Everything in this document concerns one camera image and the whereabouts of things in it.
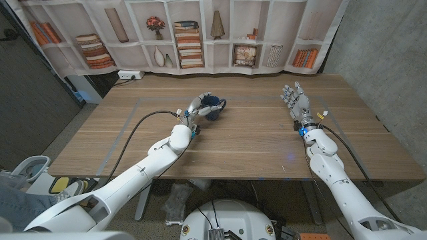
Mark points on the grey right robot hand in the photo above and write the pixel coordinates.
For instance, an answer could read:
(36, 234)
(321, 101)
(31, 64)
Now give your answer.
(302, 106)

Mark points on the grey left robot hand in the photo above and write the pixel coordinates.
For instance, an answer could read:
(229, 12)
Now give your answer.
(191, 115)

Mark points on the dark blue ceramic mug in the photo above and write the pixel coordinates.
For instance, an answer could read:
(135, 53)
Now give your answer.
(213, 115)

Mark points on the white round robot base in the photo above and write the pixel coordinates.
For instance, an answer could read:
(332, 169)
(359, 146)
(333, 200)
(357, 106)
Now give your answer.
(230, 216)

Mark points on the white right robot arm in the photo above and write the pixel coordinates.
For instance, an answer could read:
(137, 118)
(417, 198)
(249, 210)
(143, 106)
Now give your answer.
(350, 200)

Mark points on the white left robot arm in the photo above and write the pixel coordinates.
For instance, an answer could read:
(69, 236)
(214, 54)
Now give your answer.
(133, 180)

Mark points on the printed bookshelf backdrop cloth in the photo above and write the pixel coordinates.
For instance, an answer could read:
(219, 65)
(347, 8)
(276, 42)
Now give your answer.
(220, 53)

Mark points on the white power strip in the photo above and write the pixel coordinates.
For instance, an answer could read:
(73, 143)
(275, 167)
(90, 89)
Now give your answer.
(128, 74)

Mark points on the clear plastic bag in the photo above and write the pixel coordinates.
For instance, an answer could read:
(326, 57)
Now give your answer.
(177, 203)

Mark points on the grey table leg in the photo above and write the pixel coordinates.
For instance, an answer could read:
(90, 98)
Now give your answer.
(313, 203)

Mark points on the white table leg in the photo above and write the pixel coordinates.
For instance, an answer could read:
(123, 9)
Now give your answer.
(143, 203)

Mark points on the white cabinet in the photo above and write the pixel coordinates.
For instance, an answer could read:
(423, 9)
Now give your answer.
(85, 90)

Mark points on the orange box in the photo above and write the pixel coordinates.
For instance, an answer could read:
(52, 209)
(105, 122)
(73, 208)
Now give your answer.
(315, 237)

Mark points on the grey sneaker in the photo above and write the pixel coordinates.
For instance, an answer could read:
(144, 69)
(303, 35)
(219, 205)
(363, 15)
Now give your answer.
(68, 190)

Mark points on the yellow and black pad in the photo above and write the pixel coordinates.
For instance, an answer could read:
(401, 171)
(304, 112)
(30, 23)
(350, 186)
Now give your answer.
(60, 185)

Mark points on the person's leg in jeans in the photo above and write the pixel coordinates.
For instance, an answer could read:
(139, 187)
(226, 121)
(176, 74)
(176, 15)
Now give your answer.
(16, 208)

